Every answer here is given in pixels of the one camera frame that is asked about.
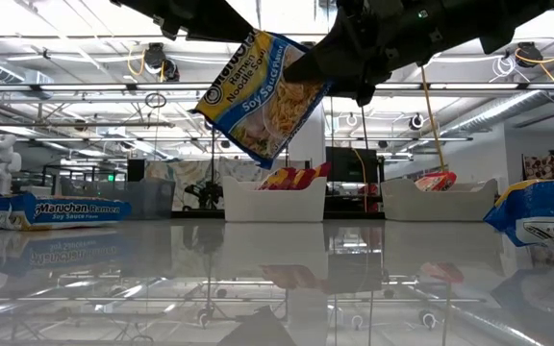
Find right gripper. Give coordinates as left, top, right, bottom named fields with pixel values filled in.
left=284, top=0, right=432, bottom=107

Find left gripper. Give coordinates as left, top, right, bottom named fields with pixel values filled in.
left=111, top=0, right=258, bottom=44

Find blue soy sauce ramen pack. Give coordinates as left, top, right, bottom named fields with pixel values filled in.
left=192, top=29, right=334, bottom=170
left=0, top=190, right=133, bottom=232
left=482, top=175, right=554, bottom=263

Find white plastic bin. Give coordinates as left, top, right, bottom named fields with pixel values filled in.
left=222, top=175, right=329, bottom=223

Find orange ramen noodle pack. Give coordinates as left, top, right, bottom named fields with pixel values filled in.
left=414, top=171, right=458, bottom=193

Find black screen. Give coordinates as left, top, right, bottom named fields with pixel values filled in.
left=325, top=146, right=380, bottom=184

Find long ceiling light bar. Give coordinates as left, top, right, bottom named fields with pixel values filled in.
left=0, top=82, right=518, bottom=93

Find black background robot station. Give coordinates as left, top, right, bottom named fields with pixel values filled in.
left=183, top=138, right=225, bottom=211

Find pale grey plastic bin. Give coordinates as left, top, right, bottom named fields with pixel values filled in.
left=381, top=178, right=499, bottom=222

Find yellow hanging cable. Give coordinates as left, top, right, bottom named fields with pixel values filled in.
left=418, top=64, right=447, bottom=174

